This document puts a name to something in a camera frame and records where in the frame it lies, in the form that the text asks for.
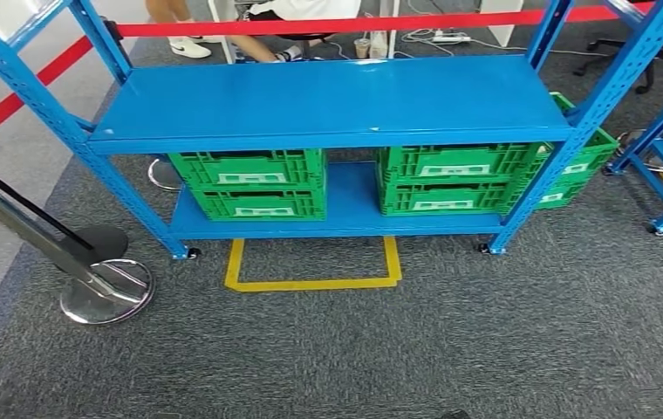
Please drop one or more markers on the long red barrier belt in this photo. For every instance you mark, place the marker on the long red barrier belt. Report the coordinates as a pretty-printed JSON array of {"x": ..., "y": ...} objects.
[{"x": 366, "y": 24}]

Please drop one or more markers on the standing person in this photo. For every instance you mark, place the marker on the standing person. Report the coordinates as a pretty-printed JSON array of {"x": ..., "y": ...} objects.
[{"x": 190, "y": 47}]

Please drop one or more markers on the short red barrier belt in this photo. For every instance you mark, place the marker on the short red barrier belt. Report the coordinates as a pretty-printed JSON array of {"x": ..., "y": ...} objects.
[{"x": 19, "y": 98}]

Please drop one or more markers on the drink cup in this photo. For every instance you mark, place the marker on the drink cup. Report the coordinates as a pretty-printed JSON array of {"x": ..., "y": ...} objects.
[{"x": 361, "y": 49}]

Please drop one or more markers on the white panel desk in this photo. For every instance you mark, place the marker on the white panel desk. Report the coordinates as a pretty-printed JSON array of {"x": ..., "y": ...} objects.
[{"x": 499, "y": 32}]

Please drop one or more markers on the white power strip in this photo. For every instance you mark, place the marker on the white power strip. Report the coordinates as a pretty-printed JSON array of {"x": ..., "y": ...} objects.
[{"x": 453, "y": 37}]

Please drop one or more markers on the chrome stanchion base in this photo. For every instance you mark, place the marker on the chrome stanchion base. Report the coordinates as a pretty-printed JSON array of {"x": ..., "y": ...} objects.
[{"x": 632, "y": 136}]

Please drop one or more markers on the black barrier post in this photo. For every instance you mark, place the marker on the black barrier post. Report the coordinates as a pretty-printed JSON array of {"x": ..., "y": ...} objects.
[{"x": 117, "y": 46}]

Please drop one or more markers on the white bag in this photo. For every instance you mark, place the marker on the white bag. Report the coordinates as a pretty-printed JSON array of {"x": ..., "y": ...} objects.
[{"x": 379, "y": 46}]

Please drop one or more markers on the chrome barrier stanchion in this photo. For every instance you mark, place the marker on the chrome barrier stanchion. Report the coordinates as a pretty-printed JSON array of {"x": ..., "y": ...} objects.
[{"x": 106, "y": 292}]

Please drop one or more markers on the sitting person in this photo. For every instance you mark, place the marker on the sitting person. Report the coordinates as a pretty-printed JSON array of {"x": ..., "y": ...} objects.
[{"x": 308, "y": 7}]

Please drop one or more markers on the black office chair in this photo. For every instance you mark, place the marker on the black office chair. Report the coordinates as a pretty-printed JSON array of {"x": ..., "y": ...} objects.
[{"x": 649, "y": 75}]

